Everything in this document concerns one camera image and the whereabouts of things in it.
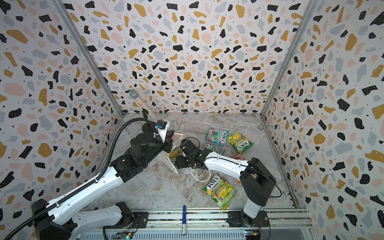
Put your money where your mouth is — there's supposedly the white paper gift bag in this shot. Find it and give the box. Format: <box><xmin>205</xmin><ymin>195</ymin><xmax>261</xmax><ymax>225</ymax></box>
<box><xmin>160</xmin><ymin>131</ymin><xmax>212</xmax><ymax>183</ymax></box>

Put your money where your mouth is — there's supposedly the teal fruit Fox's candy bag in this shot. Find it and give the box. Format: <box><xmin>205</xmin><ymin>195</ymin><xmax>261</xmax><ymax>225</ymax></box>
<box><xmin>206</xmin><ymin>128</ymin><xmax>229</xmax><ymax>146</ymax></box>

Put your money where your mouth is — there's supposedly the yellow green Fox's candy bag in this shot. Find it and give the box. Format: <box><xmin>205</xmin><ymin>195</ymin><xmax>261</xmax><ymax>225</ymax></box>
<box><xmin>228</xmin><ymin>131</ymin><xmax>254</xmax><ymax>154</ymax></box>

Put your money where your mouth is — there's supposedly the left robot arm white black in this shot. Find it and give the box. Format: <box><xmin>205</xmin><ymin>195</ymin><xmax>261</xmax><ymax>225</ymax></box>
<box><xmin>32</xmin><ymin>130</ymin><xmax>175</xmax><ymax>240</ymax></box>

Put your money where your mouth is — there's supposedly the green Fox's bag upright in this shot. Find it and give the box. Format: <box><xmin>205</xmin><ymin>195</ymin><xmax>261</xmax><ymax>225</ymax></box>
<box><xmin>169</xmin><ymin>147</ymin><xmax>183</xmax><ymax>164</ymax></box>

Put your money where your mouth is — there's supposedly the glitter microphone on stand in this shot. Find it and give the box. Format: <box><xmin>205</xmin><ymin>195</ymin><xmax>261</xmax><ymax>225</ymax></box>
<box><xmin>129</xmin><ymin>90</ymin><xmax>157</xmax><ymax>133</ymax></box>

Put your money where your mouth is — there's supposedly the blue marker pen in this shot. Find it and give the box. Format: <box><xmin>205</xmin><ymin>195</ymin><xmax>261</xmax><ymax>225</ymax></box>
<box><xmin>182</xmin><ymin>205</ymin><xmax>187</xmax><ymax>236</ymax></box>

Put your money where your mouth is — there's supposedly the green circuit board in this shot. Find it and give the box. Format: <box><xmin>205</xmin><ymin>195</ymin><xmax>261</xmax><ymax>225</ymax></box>
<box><xmin>115</xmin><ymin>231</ymin><xmax>135</xmax><ymax>240</ymax></box>

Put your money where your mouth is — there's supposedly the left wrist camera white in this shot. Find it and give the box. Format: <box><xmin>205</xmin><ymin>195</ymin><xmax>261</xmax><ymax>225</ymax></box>
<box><xmin>156</xmin><ymin>120</ymin><xmax>170</xmax><ymax>143</ymax></box>

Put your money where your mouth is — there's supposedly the black corrugated cable conduit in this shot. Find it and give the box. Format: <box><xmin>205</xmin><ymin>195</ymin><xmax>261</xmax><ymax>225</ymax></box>
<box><xmin>2</xmin><ymin>117</ymin><xmax>158</xmax><ymax>240</ymax></box>

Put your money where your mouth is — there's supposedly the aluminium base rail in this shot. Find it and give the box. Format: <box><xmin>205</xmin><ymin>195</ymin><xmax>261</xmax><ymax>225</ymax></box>
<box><xmin>68</xmin><ymin>207</ymin><xmax>319</xmax><ymax>240</ymax></box>

